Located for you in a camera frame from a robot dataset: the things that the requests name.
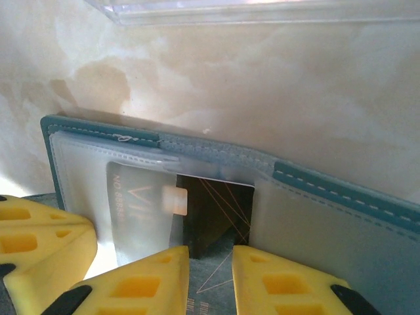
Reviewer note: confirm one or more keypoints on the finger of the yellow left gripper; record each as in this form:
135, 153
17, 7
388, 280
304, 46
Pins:
42, 252
36, 213

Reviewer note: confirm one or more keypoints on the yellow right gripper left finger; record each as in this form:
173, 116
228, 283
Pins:
144, 288

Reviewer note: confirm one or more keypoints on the teal leather card holder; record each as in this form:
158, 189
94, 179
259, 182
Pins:
295, 229

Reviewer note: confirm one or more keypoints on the clear acrylic card tray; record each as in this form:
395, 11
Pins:
262, 13

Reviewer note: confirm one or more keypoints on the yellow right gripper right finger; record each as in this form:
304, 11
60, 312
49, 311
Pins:
282, 292

